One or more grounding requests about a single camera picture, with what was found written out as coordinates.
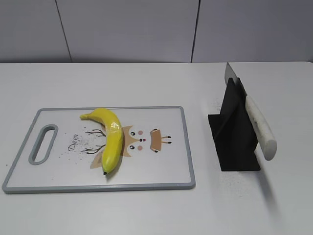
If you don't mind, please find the white-handled kitchen knife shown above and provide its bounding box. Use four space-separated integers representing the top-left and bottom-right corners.
224 62 277 161

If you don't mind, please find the yellow plastic banana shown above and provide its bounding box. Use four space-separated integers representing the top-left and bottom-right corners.
79 108 124 175

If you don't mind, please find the white grey-rimmed cutting board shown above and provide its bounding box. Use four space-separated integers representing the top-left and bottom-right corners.
2 106 195 194

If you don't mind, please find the black knife stand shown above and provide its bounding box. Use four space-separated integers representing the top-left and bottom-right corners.
208 78 261 171

